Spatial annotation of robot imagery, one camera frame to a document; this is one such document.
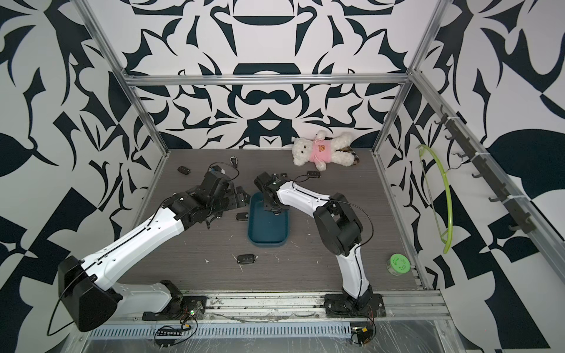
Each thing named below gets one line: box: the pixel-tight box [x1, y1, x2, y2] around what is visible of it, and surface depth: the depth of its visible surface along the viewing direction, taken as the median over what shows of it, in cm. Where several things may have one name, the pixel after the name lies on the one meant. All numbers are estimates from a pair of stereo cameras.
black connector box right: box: [351, 326, 373, 345], surface depth 73 cm
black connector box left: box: [154, 328, 184, 348], surface depth 74 cm
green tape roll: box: [385, 252, 412, 277], surface depth 81 cm
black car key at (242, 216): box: [235, 212, 249, 222], surface depth 96 cm
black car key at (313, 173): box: [306, 170, 321, 178], surface depth 111 cm
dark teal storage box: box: [247, 191, 290, 248], surface depth 93 cm
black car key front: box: [236, 253, 259, 265], surface depth 85 cm
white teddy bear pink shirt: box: [291, 130, 360, 172], surface depth 113 cm
